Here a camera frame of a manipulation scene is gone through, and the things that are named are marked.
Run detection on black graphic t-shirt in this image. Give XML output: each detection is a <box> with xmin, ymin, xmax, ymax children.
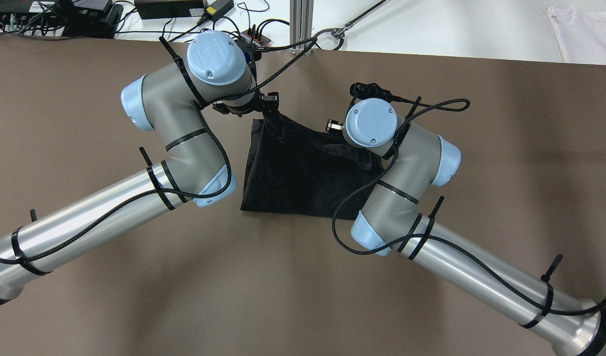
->
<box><xmin>241</xmin><ymin>111</ymin><xmax>383</xmax><ymax>220</ymax></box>

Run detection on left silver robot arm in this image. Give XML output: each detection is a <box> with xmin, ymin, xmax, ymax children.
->
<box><xmin>0</xmin><ymin>36</ymin><xmax>285</xmax><ymax>334</ymax></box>

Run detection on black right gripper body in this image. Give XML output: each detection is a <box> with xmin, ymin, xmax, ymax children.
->
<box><xmin>325</xmin><ymin>119</ymin><xmax>344</xmax><ymax>135</ymax></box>

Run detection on aluminium frame cage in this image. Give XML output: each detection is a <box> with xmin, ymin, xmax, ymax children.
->
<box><xmin>289</xmin><ymin>0</ymin><xmax>314</xmax><ymax>45</ymax></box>

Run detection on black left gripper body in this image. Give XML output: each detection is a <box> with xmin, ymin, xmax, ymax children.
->
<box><xmin>212</xmin><ymin>91</ymin><xmax>280</xmax><ymax>117</ymax></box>

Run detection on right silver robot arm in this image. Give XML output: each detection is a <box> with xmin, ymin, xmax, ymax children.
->
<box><xmin>366</xmin><ymin>96</ymin><xmax>606</xmax><ymax>356</ymax></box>

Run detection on black power strip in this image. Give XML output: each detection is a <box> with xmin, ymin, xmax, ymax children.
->
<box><xmin>241</xmin><ymin>27</ymin><xmax>273</xmax><ymax>47</ymax></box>

